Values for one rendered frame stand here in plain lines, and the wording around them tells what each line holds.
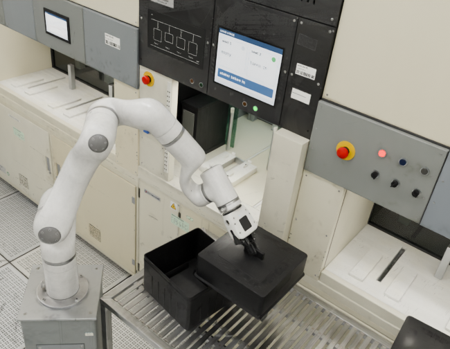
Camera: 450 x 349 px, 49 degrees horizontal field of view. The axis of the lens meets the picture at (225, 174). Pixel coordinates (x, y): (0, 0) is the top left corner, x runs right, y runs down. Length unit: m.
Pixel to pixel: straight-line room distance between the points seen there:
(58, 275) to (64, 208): 0.32
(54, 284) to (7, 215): 1.79
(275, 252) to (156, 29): 1.02
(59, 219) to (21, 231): 1.85
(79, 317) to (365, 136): 1.19
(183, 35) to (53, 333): 1.23
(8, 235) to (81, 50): 1.47
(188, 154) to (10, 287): 1.84
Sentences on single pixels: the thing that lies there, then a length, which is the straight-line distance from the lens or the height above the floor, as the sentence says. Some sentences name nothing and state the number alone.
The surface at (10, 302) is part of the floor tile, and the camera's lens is 3.09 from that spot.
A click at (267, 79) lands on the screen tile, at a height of 1.56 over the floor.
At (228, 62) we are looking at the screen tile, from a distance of 1.89.
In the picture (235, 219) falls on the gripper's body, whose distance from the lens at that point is 1.68.
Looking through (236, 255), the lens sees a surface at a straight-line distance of 1.74.
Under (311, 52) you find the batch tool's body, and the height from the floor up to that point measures 1.70.
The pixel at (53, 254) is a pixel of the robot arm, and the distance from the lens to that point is 1.83.
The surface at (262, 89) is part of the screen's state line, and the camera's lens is 1.82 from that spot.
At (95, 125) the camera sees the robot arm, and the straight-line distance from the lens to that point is 1.49.
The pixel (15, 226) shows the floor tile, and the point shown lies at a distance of 3.58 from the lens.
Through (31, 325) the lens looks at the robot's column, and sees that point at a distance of 2.00.
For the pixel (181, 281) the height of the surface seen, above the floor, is 0.77.
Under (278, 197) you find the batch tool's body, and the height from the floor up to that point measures 1.15.
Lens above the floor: 2.23
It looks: 33 degrees down
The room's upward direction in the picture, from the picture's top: 7 degrees clockwise
